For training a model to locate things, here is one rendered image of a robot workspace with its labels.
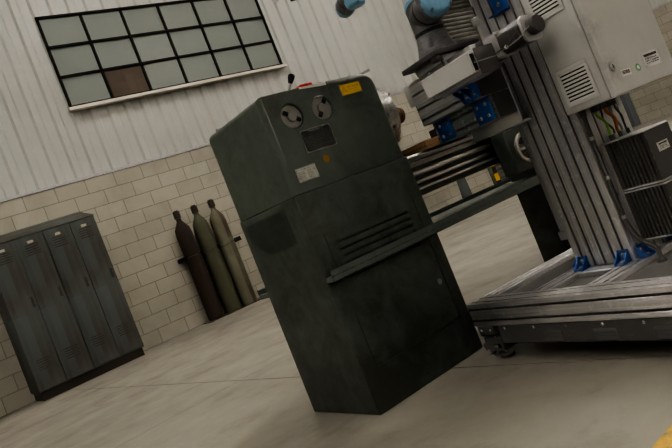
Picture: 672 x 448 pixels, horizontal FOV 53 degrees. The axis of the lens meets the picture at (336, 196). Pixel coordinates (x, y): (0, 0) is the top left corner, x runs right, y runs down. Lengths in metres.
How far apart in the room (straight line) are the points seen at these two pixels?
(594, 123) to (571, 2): 0.44
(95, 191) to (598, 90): 7.91
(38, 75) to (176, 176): 2.25
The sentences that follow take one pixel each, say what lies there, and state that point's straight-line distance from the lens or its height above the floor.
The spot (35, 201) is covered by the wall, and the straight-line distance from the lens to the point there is 9.25.
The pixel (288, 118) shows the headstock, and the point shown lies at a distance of 2.56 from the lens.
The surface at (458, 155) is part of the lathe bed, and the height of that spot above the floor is 0.79.
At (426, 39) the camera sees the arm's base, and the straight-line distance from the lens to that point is 2.57.
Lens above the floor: 0.75
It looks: 1 degrees up
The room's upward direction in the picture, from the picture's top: 22 degrees counter-clockwise
